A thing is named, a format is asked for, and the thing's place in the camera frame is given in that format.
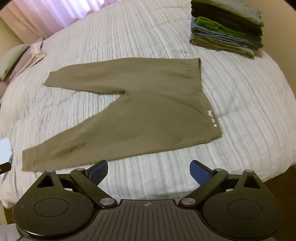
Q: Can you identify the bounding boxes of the stack of folded clothes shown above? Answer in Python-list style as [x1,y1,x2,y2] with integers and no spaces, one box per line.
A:
[190,1,264,59]

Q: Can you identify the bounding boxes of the pink curtain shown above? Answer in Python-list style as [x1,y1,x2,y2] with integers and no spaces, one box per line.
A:
[1,0,118,43]

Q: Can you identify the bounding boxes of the olive brown pants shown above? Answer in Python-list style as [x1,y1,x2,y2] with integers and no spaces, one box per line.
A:
[22,58,222,171]

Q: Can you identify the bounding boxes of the mauve pillow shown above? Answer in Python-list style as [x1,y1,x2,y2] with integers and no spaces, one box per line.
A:
[1,39,46,102]

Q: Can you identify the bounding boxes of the green checked pillow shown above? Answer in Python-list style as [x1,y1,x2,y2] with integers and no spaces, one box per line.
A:
[1,44,29,81]

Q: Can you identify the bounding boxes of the light blue folded garment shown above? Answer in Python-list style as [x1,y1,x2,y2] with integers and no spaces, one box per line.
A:
[0,138,14,165]

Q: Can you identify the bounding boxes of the striped grey bed quilt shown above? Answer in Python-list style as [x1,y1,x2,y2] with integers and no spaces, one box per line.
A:
[1,1,295,208]

